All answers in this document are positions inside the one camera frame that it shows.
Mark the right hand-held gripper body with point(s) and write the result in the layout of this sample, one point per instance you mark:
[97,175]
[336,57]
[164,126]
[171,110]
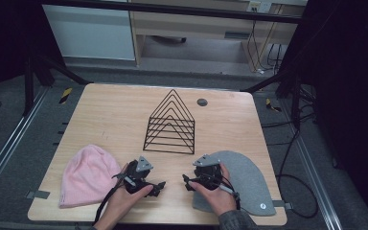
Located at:
[208,174]

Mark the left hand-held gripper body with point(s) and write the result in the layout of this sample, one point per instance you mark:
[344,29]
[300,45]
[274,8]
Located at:
[139,175]

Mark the grey beanie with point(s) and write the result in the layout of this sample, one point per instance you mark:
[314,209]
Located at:
[250,179]

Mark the pink knit beanie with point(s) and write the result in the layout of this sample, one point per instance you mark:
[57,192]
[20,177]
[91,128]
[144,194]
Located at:
[86,175]

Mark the person's right hand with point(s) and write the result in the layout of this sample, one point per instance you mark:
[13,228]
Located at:
[220,198]

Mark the person's left hand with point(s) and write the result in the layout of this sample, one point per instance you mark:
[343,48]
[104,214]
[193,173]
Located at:
[121,204]

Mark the grey round table grommet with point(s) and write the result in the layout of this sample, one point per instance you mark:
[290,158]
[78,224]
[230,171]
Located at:
[202,102]

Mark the grey tape strip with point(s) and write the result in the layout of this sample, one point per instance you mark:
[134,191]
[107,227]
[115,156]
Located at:
[281,203]
[40,194]

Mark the yellow black striped tape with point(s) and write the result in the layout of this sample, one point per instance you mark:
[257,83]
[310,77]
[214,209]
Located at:
[272,105]
[65,95]

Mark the black metal stand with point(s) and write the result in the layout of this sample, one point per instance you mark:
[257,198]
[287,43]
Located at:
[295,96]
[28,83]

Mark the white cabinet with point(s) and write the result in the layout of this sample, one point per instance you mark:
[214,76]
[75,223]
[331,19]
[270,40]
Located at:
[89,32]

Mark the dark curtain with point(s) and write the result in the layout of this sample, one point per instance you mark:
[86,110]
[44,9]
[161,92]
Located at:
[6,38]
[348,80]

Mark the white power outlet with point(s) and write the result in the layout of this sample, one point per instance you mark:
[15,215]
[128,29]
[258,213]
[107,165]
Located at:
[257,6]

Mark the aluminium floor rail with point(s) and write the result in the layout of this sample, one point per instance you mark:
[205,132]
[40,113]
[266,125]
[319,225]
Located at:
[9,147]
[313,179]

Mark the black horizontal frame bar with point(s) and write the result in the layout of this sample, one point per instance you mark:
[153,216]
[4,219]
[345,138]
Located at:
[172,9]

